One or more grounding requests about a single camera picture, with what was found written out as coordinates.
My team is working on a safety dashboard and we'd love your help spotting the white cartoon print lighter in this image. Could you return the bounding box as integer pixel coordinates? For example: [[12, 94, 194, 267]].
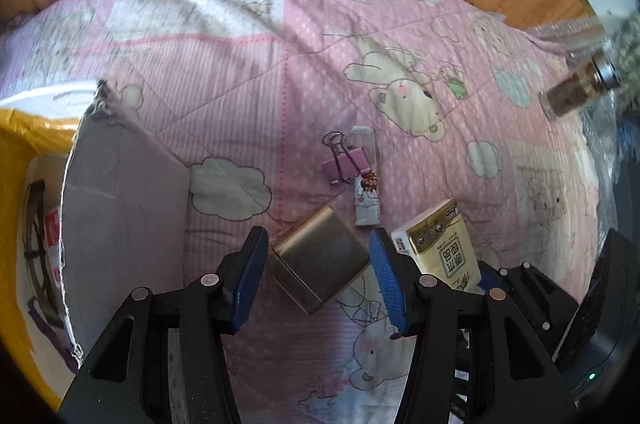
[[353, 171, 382, 225]]

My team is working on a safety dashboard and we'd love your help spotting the pink printed blanket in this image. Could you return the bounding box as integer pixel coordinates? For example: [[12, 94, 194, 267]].
[[0, 0, 621, 424]]

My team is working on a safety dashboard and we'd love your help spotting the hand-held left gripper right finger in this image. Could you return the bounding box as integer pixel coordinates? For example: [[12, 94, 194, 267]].
[[368, 228, 571, 424]]

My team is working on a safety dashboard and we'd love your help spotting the red white packet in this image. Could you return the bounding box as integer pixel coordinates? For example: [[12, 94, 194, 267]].
[[44, 209, 64, 257]]

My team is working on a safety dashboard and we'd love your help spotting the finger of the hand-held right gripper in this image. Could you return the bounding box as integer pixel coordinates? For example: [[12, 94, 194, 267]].
[[480, 261, 583, 357]]

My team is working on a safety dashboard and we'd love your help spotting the tissue pack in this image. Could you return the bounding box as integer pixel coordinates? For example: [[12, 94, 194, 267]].
[[391, 199, 483, 295]]

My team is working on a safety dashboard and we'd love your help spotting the camouflage cloth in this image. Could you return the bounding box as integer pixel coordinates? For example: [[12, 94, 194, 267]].
[[607, 16, 640, 79]]

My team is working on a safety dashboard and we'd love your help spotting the clear plastic cap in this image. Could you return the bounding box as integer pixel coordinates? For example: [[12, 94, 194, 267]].
[[352, 127, 376, 169]]

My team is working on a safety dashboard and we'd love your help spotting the glass jar with metal lid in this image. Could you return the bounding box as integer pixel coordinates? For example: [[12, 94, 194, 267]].
[[540, 51, 621, 119]]

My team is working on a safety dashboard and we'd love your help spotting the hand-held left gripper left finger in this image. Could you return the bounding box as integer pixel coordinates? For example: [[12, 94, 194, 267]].
[[60, 225, 269, 424]]

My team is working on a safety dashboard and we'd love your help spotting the bubble wrap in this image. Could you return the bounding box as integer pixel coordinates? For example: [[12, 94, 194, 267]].
[[530, 16, 636, 215]]

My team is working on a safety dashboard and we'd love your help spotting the gold metal box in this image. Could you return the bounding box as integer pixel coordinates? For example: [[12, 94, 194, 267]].
[[270, 205, 372, 315]]

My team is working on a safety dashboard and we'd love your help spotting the purple binder clip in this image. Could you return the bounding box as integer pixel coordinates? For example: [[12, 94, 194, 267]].
[[322, 131, 371, 185]]

